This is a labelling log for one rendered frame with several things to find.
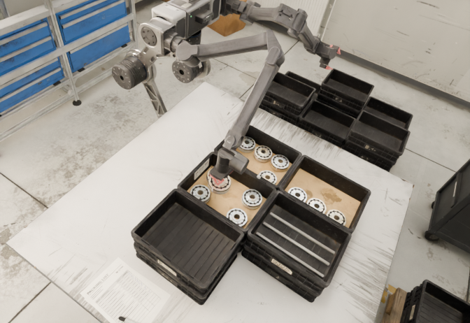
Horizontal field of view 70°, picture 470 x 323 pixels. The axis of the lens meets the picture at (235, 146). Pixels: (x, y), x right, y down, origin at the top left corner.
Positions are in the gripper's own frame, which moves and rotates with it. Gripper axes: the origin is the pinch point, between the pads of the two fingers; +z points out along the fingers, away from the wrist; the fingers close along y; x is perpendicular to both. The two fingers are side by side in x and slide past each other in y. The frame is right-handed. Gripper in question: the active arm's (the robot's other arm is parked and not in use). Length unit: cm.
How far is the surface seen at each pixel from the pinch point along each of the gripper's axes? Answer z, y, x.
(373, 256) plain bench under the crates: 33, 34, -78
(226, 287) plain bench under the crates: 33.5, -25.2, -26.8
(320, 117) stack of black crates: 70, 151, -4
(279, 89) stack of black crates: 60, 146, 37
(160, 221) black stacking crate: 21.8, -23.8, 14.8
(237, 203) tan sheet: 21.7, 7.3, -8.0
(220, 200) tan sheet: 21.8, 3.5, -0.2
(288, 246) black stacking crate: 20.9, 3.5, -39.9
